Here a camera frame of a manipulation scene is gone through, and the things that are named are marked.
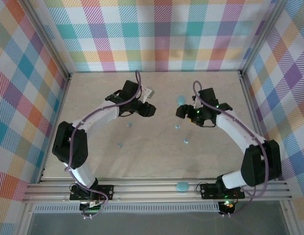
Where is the controller board with lights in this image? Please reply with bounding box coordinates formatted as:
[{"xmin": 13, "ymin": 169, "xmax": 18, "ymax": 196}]
[{"xmin": 219, "ymin": 200, "xmax": 235, "ymax": 215}]

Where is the green controller board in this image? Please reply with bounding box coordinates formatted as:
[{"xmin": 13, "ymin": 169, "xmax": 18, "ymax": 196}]
[{"xmin": 79, "ymin": 200, "xmax": 105, "ymax": 212}]

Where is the aluminium side rail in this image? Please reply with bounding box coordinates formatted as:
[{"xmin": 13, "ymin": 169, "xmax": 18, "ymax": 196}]
[
  {"xmin": 239, "ymin": 70, "xmax": 278, "ymax": 182},
  {"xmin": 38, "ymin": 73, "xmax": 72, "ymax": 183}
]

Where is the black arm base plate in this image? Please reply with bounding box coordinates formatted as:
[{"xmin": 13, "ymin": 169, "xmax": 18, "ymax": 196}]
[
  {"xmin": 70, "ymin": 184, "xmax": 115, "ymax": 201},
  {"xmin": 200, "ymin": 183, "xmax": 245, "ymax": 199}
]

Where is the wide aluminium mounting rail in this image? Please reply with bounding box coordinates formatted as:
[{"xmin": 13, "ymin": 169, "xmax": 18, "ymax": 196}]
[{"xmin": 22, "ymin": 180, "xmax": 292, "ymax": 204}]

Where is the aluminium frame post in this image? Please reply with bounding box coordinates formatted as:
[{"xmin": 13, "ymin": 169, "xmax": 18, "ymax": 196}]
[
  {"xmin": 239, "ymin": 0, "xmax": 287, "ymax": 78},
  {"xmin": 23, "ymin": 0, "xmax": 72, "ymax": 79}
]

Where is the grey slotted cable duct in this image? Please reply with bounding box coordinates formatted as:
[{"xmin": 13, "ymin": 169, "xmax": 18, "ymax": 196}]
[{"xmin": 34, "ymin": 205, "xmax": 221, "ymax": 213}]

